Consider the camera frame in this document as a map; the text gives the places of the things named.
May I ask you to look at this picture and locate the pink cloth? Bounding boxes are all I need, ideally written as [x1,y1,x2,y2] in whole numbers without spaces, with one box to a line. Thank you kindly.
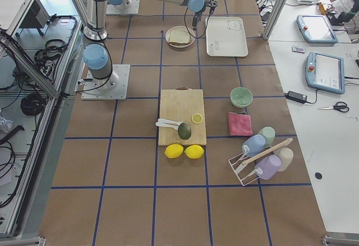
[228,112,253,136]

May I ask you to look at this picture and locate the aluminium frame post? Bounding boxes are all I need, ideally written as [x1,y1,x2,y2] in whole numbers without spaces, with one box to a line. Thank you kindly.
[263,0,287,40]

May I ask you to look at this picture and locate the green mug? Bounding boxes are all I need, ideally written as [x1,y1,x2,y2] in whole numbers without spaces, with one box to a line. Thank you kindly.
[258,126,275,148]

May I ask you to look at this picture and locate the white plastic spoon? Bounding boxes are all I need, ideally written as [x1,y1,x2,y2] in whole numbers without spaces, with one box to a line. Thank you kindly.
[155,122,178,131]

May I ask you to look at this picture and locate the whole lemon right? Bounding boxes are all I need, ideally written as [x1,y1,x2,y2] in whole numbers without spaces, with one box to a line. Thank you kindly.
[184,144,204,160]

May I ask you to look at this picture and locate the teach pendant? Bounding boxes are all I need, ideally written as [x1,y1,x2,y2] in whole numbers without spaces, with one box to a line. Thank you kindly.
[305,52,345,94]
[296,15,338,45]

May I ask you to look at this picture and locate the whole lemon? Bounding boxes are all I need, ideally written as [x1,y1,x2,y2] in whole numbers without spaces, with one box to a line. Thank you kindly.
[184,144,204,160]
[164,143,184,159]

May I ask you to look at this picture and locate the white wire cup rack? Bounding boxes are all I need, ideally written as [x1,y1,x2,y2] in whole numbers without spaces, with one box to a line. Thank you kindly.
[228,138,293,186]

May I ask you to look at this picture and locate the black scissors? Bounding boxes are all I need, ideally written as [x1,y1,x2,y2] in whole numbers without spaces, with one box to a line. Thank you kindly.
[318,101,349,113]

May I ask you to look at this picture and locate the wooden cutting board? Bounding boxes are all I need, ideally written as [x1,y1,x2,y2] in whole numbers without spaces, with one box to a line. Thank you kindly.
[158,89,207,146]

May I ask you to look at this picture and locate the green avocado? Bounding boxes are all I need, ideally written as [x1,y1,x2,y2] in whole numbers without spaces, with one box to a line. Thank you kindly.
[177,122,192,140]

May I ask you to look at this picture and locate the green bowl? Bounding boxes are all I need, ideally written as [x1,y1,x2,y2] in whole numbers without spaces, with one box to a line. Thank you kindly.
[230,87,253,108]

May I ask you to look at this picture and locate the lemon slice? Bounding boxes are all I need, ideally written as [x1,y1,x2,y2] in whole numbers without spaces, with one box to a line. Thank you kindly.
[191,113,203,124]

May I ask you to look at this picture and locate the black power adapter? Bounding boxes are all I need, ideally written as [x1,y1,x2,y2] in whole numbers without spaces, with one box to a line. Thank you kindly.
[284,90,307,104]

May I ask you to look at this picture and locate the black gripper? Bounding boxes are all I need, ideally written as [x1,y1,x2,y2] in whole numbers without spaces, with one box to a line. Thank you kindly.
[191,0,218,30]

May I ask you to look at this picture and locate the purple mug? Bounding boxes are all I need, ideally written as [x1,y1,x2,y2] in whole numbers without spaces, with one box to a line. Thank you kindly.
[255,154,282,180]

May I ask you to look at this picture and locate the whole lemon left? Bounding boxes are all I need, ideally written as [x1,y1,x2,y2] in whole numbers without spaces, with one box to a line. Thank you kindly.
[164,143,184,159]

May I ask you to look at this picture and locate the near teach pendant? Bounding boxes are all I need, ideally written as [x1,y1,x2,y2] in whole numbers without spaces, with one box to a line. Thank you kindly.
[305,52,345,94]

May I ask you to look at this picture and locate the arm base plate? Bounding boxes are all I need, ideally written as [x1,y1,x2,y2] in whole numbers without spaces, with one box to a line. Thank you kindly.
[106,0,140,15]
[80,64,130,101]

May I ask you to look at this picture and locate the far teach pendant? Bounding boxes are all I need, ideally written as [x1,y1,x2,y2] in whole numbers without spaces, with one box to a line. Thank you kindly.
[296,15,338,45]

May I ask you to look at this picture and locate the cream round plate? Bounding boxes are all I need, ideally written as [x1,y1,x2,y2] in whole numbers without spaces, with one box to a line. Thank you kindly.
[165,26,195,48]

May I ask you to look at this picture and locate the blue mug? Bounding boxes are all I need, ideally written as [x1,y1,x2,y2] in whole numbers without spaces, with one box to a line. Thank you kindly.
[242,134,266,157]

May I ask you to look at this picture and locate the cream mug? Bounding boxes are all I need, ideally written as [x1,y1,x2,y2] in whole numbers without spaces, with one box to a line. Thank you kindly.
[274,147,294,172]

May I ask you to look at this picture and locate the cream bear tray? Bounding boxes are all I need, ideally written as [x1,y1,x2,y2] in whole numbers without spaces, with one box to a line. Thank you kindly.
[206,17,248,57]

